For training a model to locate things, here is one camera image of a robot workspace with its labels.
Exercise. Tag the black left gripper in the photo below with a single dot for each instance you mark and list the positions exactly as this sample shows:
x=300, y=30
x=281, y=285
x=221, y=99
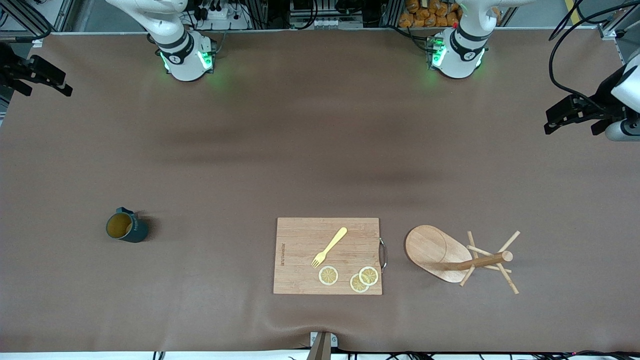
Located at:
x=593, y=106

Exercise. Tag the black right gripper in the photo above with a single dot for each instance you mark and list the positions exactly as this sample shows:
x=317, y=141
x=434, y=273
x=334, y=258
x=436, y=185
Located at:
x=15, y=70

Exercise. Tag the dark green ribbed cup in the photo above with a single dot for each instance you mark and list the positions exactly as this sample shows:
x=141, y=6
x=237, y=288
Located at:
x=137, y=232

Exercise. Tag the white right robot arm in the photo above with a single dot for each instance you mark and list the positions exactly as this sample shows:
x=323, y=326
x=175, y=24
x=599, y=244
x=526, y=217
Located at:
x=185, y=60

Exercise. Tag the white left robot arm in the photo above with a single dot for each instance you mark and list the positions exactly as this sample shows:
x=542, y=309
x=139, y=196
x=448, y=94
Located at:
x=457, y=55

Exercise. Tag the wooden cup rack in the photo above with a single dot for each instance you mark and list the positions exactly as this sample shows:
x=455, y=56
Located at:
x=427, y=247

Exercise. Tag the pile of orange breads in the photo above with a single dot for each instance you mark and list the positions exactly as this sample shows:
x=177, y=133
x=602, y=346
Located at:
x=430, y=15

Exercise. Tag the white power strip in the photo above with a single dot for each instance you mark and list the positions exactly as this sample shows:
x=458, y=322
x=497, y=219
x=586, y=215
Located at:
x=220, y=14

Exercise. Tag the lemon slice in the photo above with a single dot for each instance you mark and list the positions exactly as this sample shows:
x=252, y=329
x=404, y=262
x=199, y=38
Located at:
x=355, y=286
x=328, y=275
x=369, y=275

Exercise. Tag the grey electronics box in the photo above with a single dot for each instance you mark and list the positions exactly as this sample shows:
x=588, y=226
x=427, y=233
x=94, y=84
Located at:
x=325, y=22

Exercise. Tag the yellow plastic fork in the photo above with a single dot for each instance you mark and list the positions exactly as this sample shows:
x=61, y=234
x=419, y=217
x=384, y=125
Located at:
x=332, y=245

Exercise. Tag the bamboo cutting board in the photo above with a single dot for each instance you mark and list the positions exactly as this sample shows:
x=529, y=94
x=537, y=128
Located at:
x=300, y=260

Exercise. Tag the white table corner bracket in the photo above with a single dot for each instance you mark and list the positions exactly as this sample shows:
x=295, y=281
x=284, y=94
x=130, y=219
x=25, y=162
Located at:
x=37, y=43

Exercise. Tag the aluminium frame post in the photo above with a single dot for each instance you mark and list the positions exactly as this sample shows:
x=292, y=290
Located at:
x=612, y=30
x=65, y=12

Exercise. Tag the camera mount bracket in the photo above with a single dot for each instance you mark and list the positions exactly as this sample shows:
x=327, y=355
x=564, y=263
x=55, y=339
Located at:
x=321, y=347

